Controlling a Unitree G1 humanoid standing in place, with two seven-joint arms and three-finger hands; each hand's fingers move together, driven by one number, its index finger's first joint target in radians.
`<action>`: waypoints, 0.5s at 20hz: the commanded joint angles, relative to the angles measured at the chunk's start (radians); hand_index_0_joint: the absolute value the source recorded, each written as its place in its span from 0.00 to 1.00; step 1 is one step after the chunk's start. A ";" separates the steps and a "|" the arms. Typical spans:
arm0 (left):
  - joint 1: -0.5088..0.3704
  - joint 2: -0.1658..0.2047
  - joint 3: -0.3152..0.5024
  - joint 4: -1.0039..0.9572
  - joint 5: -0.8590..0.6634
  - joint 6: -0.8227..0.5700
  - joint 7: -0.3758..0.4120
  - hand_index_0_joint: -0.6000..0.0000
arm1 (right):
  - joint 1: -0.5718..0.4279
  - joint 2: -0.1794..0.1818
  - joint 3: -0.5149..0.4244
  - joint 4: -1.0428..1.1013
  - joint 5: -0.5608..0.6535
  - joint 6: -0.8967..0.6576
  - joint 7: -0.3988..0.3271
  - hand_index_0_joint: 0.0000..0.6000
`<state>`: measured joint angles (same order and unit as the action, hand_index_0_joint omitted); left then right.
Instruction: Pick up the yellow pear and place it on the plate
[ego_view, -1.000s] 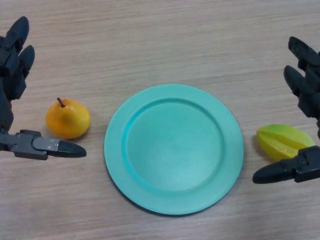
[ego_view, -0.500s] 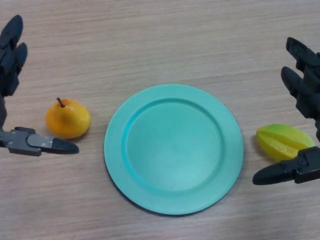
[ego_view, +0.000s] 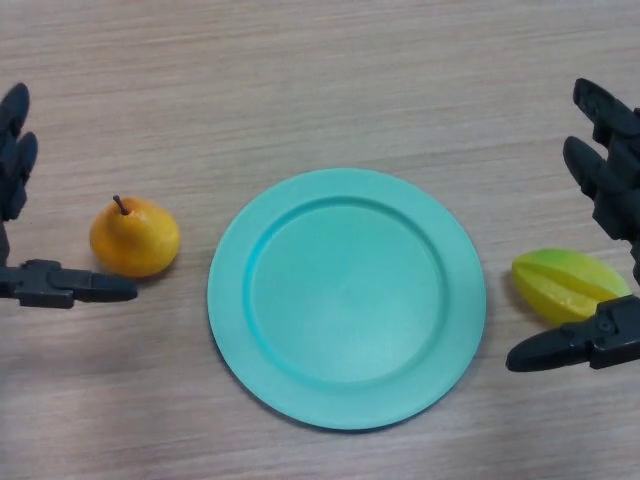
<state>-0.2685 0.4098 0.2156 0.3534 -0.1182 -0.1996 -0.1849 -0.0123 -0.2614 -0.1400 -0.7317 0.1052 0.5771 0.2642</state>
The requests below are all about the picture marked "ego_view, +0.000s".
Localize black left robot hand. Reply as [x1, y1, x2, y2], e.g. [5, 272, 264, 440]
[0, 82, 139, 309]

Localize green round plate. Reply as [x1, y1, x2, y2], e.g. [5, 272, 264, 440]
[207, 167, 488, 432]

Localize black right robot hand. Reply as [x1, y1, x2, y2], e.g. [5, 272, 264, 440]
[505, 77, 640, 373]

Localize yellow-green starfruit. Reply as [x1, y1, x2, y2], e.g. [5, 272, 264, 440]
[511, 248, 632, 325]

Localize yellow pear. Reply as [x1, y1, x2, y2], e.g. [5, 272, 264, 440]
[89, 194, 181, 278]

